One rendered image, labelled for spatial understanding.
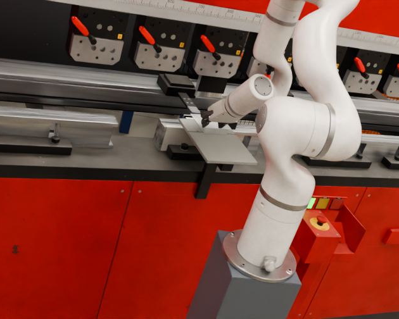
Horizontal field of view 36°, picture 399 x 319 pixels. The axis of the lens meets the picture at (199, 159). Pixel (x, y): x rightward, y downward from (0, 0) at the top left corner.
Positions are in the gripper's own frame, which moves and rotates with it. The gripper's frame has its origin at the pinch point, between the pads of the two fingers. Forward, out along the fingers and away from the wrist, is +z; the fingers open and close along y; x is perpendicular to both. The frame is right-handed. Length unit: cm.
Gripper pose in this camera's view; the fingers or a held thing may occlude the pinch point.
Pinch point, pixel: (213, 122)
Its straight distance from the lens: 207.2
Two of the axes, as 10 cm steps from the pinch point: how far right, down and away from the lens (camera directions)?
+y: -8.9, -0.4, -4.4
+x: 0.9, 9.6, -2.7
